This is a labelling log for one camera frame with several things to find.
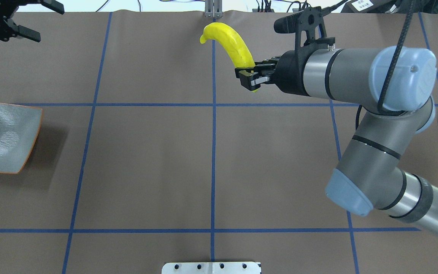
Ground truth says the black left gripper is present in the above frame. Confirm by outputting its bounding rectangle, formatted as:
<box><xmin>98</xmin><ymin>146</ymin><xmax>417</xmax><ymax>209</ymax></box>
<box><xmin>0</xmin><ymin>0</ymin><xmax>65</xmax><ymax>42</ymax></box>

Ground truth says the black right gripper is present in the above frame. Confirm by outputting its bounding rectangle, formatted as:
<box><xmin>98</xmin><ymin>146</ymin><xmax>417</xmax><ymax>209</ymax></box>
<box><xmin>235</xmin><ymin>50</ymin><xmax>311</xmax><ymax>96</ymax></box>

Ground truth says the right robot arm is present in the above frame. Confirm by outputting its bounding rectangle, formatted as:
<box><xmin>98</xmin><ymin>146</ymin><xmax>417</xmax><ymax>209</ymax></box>
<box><xmin>235</xmin><ymin>45</ymin><xmax>438</xmax><ymax>236</ymax></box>

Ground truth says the grey square plate orange rim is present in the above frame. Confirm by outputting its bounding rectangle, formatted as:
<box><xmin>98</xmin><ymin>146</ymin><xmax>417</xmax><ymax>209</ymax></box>
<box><xmin>0</xmin><ymin>103</ymin><xmax>43</xmax><ymax>174</ymax></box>

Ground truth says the black power adapter box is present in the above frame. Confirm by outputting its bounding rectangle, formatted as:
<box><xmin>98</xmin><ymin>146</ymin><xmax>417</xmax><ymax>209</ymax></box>
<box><xmin>341</xmin><ymin>0</ymin><xmax>395</xmax><ymax>13</ymax></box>

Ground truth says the aluminium frame post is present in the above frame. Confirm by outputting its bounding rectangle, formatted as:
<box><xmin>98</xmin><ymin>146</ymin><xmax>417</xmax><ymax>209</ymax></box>
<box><xmin>204</xmin><ymin>0</ymin><xmax>224</xmax><ymax>19</ymax></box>

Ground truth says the black braided camera cable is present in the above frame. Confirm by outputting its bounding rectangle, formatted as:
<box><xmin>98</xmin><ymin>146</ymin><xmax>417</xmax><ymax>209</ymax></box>
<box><xmin>355</xmin><ymin>0</ymin><xmax>417</xmax><ymax>130</ymax></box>

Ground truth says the white camera pedestal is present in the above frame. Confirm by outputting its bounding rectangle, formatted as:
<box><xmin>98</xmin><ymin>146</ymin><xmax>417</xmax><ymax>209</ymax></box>
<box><xmin>161</xmin><ymin>261</ymin><xmax>262</xmax><ymax>274</ymax></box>

